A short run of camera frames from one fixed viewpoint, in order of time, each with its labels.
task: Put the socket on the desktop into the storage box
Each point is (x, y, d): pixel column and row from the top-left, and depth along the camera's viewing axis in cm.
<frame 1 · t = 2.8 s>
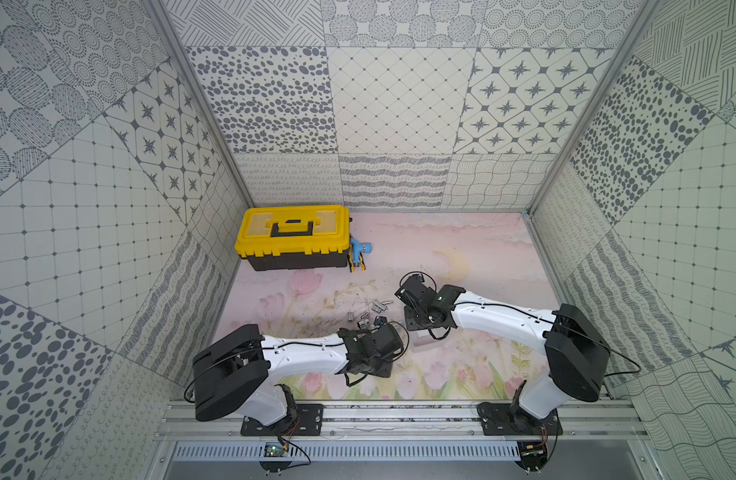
left hand: (393, 361, 81), fingers open
right hand: (418, 320, 85), fingers open
yellow black toolbox: (294, 237, 94), point 17 cm above the table
clear plastic storage box: (428, 339, 71), point 18 cm above the table
chrome socket cluster piece: (378, 306, 95), point 2 cm above the table

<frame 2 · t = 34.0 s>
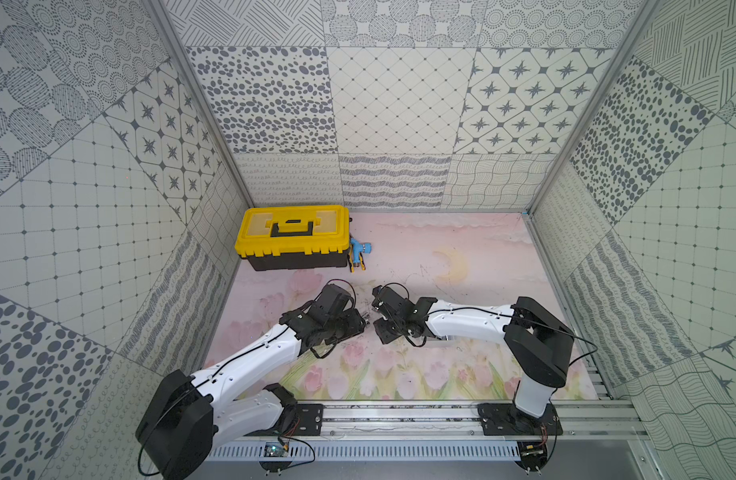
left hand: (363, 319, 81), fingers open
right hand: (387, 328, 88), fingers open
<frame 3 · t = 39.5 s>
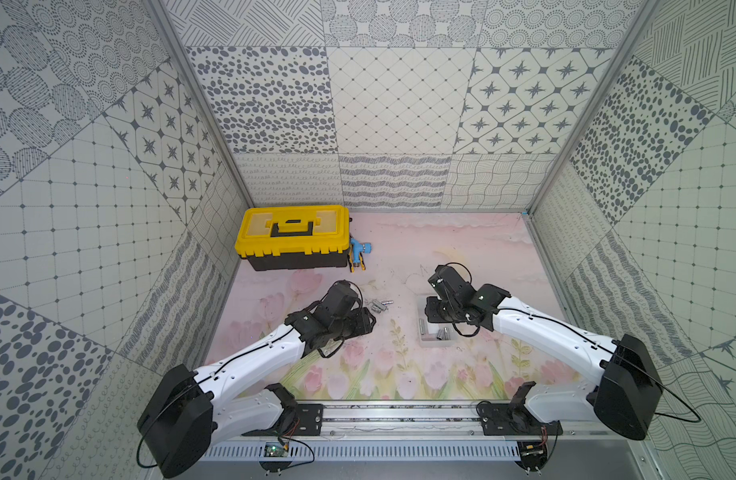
left hand: (373, 316, 80), fingers open
right hand: (433, 312, 82), fingers open
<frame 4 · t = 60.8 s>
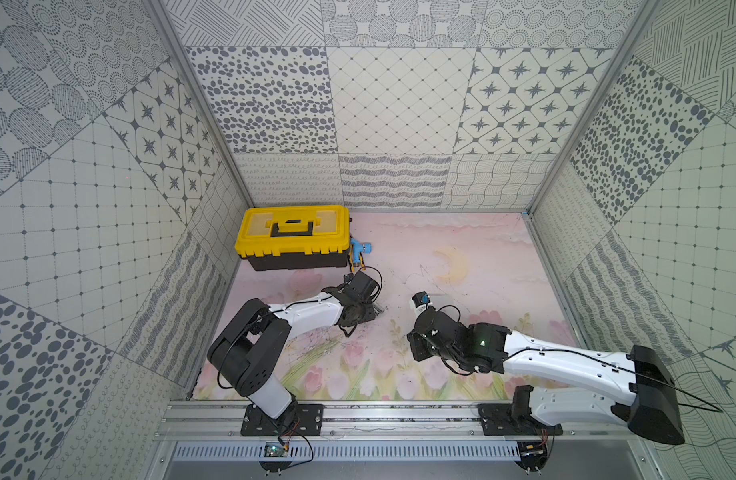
left hand: (370, 308, 91), fingers open
right hand: (411, 339, 76), fingers closed
